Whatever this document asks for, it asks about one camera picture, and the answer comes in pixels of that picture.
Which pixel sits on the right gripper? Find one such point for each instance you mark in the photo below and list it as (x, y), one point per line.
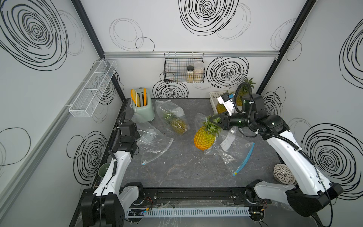
(226, 125)

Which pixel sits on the zip-top bag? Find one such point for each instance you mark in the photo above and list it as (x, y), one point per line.
(233, 148)
(200, 118)
(152, 142)
(168, 106)

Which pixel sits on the pineapple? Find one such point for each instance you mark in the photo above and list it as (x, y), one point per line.
(244, 90)
(220, 108)
(177, 124)
(207, 134)

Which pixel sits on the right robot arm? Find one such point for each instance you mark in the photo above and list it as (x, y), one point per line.
(313, 190)

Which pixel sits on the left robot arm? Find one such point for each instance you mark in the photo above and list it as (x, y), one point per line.
(107, 206)

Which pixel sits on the white plastic basket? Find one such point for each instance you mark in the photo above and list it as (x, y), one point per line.
(213, 98)

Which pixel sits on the white lid jar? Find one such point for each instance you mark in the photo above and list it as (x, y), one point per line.
(199, 71)

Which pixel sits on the black lid spice jar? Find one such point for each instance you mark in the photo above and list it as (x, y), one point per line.
(190, 74)

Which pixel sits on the mint green toaster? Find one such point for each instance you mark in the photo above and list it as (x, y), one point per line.
(143, 113)

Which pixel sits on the orange toast slice right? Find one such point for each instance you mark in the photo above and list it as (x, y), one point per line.
(144, 97)

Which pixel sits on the white woven ball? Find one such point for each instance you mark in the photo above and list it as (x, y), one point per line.
(283, 174)

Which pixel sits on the yellow toast slice left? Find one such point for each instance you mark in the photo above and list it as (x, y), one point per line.
(135, 97)

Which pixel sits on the green cup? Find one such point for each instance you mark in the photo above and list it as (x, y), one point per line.
(103, 170)

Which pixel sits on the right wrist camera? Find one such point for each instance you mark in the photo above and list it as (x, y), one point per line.
(227, 101)

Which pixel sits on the black wire basket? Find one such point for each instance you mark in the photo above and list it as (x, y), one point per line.
(175, 65)

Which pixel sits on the grey cable duct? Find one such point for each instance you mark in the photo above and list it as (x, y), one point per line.
(189, 212)

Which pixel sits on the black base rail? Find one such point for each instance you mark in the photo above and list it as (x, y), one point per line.
(155, 195)

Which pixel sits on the white wire shelf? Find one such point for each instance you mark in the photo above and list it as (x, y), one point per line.
(95, 86)

